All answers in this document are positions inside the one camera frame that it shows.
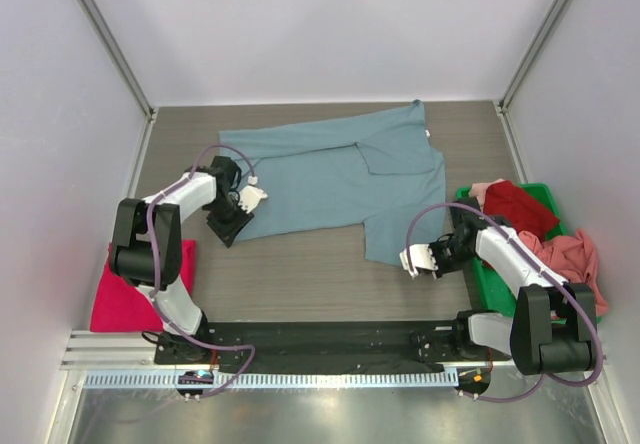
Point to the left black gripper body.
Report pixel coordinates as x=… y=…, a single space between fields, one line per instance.
x=226 y=217

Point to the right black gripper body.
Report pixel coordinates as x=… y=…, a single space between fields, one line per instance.
x=439 y=259

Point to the blue-grey t shirt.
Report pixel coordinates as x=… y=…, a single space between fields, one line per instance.
x=378 y=170

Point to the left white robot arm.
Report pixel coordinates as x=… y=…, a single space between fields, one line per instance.
x=146 y=249

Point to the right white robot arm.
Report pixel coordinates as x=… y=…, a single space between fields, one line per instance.
x=553 y=329

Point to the dark red t shirt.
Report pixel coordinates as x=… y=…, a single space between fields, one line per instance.
x=528 y=208

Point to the salmon pink t shirt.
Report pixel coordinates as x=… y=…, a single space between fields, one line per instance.
x=573 y=256

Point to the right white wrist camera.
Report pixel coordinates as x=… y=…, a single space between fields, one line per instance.
x=418 y=259

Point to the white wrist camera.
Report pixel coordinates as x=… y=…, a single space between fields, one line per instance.
x=418 y=259
x=250 y=197

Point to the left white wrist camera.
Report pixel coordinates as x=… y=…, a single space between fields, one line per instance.
x=250 y=197

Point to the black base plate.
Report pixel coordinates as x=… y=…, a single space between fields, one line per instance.
x=326 y=348

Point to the white slotted cable duct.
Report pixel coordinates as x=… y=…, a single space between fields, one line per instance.
x=200 y=379

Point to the left aluminium frame post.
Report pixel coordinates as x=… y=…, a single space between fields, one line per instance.
x=112 y=48

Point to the aluminium frame post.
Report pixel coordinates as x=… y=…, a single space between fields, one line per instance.
x=112 y=48
x=547 y=27

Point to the right aluminium frame post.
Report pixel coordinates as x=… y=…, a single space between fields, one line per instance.
x=547 y=27

